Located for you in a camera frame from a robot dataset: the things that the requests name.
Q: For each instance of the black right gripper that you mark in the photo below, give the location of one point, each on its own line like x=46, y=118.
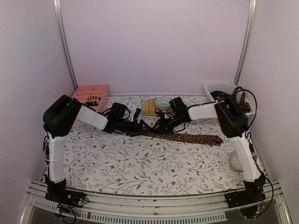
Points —
x=162, y=123

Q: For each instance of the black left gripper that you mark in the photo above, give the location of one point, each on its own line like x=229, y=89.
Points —
x=135, y=131

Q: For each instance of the brown floral tie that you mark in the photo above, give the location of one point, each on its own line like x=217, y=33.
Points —
x=211, y=140

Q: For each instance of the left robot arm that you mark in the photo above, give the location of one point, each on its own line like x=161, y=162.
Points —
x=58, y=120

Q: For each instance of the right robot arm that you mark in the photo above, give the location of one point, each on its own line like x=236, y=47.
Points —
x=234, y=125

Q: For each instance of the bamboo mat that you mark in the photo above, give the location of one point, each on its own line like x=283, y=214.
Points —
x=148, y=108

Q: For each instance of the light green ceramic bowl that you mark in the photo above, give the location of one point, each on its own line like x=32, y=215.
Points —
x=162, y=103

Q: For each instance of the rolled black patterned tie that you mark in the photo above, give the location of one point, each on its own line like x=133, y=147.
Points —
x=93, y=101

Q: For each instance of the pink divided organizer tray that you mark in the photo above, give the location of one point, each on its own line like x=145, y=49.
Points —
x=84, y=91

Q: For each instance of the patterned glass bowl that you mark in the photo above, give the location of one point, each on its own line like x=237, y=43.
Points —
x=235, y=162

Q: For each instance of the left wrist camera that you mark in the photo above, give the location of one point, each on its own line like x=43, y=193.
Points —
x=136, y=114

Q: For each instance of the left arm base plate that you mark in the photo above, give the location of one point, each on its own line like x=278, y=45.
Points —
x=70, y=198

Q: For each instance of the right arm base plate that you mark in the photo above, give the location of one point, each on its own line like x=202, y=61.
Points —
x=243, y=197

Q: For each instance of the aluminium front rail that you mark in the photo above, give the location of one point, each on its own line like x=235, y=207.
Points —
x=197, y=209

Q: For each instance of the aluminium left corner post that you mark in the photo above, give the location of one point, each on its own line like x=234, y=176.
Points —
x=63, y=39

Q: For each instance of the aluminium corner post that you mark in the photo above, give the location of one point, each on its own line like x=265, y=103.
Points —
x=246, y=40
x=63, y=39

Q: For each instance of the aluminium right corner post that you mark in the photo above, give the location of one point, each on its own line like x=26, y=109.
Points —
x=246, y=40

